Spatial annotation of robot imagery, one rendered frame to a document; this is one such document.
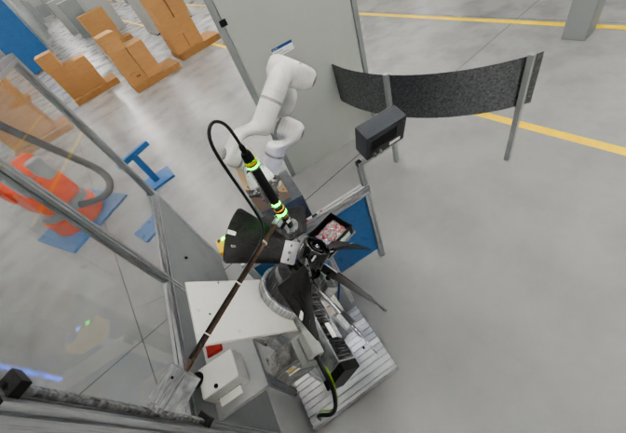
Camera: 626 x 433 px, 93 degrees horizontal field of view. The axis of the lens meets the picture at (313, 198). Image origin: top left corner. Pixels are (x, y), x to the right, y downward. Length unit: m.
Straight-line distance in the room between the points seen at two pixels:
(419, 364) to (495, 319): 0.57
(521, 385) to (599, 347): 0.49
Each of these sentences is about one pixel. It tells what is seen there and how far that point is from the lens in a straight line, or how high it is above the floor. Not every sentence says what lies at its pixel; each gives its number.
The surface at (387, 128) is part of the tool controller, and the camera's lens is 1.63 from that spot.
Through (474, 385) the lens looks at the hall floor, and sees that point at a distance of 2.25.
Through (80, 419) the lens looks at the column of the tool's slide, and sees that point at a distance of 0.87.
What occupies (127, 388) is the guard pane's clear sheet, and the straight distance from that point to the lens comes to 1.28.
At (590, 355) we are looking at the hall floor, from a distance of 2.44.
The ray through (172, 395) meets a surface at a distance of 1.00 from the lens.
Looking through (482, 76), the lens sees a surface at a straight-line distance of 2.63.
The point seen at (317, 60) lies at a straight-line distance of 3.03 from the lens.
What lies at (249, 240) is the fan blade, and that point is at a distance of 1.14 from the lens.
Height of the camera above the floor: 2.20
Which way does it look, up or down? 46 degrees down
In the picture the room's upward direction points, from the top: 25 degrees counter-clockwise
